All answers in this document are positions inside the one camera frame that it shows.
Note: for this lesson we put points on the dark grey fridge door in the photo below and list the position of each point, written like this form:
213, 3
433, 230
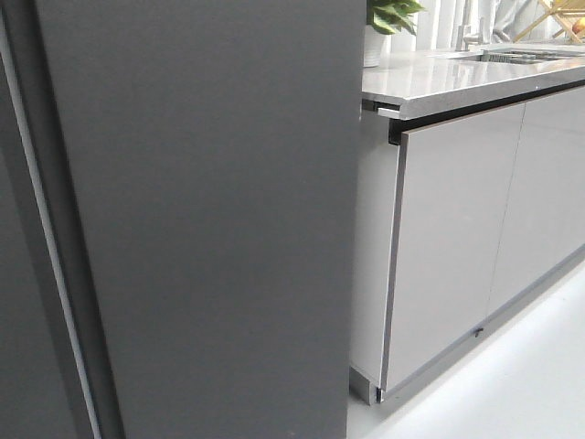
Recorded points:
198, 162
43, 389

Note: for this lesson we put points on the grey kitchen counter cabinet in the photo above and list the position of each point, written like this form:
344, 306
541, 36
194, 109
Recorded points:
470, 195

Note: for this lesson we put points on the steel sink faucet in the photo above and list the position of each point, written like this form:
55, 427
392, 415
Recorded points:
464, 37

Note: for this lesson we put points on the green potted plant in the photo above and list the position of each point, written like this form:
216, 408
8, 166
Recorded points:
385, 18

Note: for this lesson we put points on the steel kitchen sink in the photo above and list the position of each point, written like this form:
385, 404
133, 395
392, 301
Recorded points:
517, 56

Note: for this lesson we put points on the wooden dish rack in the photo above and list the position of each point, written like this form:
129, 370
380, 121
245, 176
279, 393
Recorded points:
568, 17

